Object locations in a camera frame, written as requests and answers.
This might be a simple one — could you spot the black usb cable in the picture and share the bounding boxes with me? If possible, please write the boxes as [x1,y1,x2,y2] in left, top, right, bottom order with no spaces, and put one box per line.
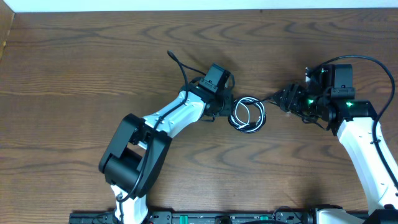
[228,95,280,134]

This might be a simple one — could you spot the white usb cable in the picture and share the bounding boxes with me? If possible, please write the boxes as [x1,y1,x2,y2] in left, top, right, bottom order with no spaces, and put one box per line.
[233,98,267,131]

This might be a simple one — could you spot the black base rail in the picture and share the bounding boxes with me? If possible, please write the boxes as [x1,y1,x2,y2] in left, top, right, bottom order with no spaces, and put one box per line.
[68,209,319,224]

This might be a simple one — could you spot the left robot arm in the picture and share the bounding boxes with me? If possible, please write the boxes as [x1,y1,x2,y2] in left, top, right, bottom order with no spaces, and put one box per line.
[98,64,234,223]

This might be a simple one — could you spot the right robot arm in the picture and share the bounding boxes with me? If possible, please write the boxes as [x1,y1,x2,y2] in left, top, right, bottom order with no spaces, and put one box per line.
[272,64,397,223]

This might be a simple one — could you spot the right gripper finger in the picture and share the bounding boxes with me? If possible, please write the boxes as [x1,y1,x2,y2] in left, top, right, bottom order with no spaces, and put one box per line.
[272,88,290,99]
[272,95,289,111]

